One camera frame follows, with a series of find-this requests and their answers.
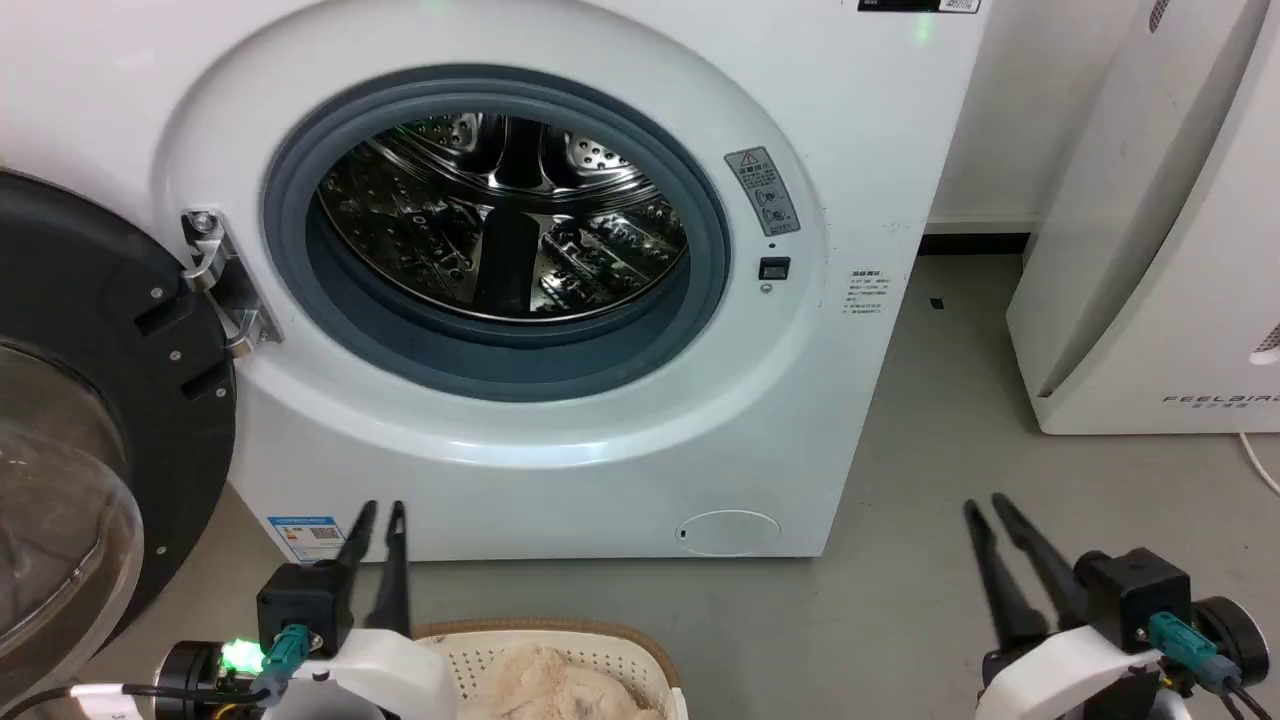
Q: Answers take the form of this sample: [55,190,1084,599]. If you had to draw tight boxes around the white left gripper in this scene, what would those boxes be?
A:
[262,500,459,720]

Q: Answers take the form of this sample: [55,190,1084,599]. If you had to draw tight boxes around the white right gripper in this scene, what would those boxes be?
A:
[962,493,1171,720]

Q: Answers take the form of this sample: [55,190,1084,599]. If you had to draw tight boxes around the silver metal door hinge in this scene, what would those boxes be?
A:
[181,209,285,358]

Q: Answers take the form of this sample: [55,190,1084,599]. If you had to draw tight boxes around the stainless steel washing machine drum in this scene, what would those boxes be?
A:
[316,112,690,323]

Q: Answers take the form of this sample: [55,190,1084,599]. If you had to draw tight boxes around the washing machine door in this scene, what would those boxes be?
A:
[0,168,239,693]

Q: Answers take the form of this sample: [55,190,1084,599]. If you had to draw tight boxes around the blue white energy label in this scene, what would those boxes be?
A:
[266,515,348,564]

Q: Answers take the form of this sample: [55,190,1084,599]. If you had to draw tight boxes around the white laundry basket brown rim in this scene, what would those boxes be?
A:
[410,619,689,720]

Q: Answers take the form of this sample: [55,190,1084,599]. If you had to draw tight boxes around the beige cloth in basket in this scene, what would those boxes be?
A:
[481,643,669,720]

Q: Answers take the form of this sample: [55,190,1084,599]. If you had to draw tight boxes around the white front-load washing machine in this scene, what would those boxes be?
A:
[0,0,991,563]

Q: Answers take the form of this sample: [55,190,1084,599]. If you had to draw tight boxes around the oval drain filter cover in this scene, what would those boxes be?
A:
[675,509,782,557]

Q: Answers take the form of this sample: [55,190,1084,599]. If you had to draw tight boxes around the small text label sticker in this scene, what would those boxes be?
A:
[843,266,889,318]

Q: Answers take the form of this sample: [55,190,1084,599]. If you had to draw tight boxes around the white appliance with grey lettering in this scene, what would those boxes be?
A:
[1005,0,1280,436]

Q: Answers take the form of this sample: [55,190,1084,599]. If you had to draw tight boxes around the grey rubber door gasket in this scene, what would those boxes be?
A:
[262,65,733,403]

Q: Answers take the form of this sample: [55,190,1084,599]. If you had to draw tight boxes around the grey warning sticker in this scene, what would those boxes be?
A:
[724,146,801,238]

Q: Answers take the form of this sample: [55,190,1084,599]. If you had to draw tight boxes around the right arm cable teal plug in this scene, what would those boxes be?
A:
[1147,612,1280,720]

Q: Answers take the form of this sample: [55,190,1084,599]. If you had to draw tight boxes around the white power cable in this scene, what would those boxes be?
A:
[1239,432,1280,498]

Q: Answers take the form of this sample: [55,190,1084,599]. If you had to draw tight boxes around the black wall baseboard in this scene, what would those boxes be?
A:
[917,232,1032,257]

